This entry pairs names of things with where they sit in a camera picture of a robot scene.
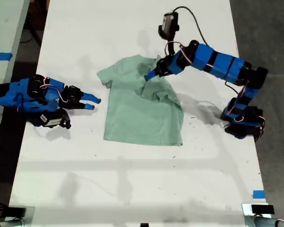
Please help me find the pale green T-shirt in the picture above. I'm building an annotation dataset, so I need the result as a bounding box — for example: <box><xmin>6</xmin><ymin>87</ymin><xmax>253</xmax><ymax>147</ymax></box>
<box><xmin>96</xmin><ymin>54</ymin><xmax>185</xmax><ymax>147</ymax></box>

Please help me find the long blue tape strip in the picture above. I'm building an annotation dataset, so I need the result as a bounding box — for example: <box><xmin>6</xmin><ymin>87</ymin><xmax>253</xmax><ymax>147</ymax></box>
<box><xmin>0</xmin><ymin>52</ymin><xmax>13</xmax><ymax>62</ymax></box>

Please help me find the white side table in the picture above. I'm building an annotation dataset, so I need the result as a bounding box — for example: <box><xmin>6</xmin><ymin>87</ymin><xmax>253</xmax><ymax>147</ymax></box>
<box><xmin>0</xmin><ymin>0</ymin><xmax>31</xmax><ymax>153</ymax></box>

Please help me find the small black box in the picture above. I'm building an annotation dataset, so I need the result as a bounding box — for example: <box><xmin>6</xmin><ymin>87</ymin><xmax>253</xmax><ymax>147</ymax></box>
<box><xmin>250</xmin><ymin>204</ymin><xmax>275</xmax><ymax>215</ymax></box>
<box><xmin>7</xmin><ymin>206</ymin><xmax>27</xmax><ymax>217</ymax></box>

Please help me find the metal table clamp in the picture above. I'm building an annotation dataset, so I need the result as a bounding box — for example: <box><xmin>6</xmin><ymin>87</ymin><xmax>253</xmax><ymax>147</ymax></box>
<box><xmin>0</xmin><ymin>205</ymin><xmax>36</xmax><ymax>227</ymax></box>
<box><xmin>241</xmin><ymin>202</ymin><xmax>284</xmax><ymax>227</ymax></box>

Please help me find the small blue tape square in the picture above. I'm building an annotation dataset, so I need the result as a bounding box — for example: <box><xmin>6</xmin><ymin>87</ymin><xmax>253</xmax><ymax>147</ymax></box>
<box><xmin>252</xmin><ymin>189</ymin><xmax>266</xmax><ymax>200</ymax></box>

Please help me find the black camera stalk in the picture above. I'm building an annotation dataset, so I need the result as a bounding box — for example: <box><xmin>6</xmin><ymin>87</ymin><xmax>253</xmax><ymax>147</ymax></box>
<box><xmin>165</xmin><ymin>35</ymin><xmax>178</xmax><ymax>57</ymax></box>

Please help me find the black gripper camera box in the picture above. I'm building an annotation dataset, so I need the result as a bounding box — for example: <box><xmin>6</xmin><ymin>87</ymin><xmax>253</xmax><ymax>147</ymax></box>
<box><xmin>32</xmin><ymin>109</ymin><xmax>72</xmax><ymax>130</ymax></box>
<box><xmin>158</xmin><ymin>11</ymin><xmax>181</xmax><ymax>39</ymax></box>

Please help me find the black camera cable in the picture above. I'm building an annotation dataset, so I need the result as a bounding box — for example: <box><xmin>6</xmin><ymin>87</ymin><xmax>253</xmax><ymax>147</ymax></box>
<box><xmin>172</xmin><ymin>6</ymin><xmax>211</xmax><ymax>46</ymax></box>

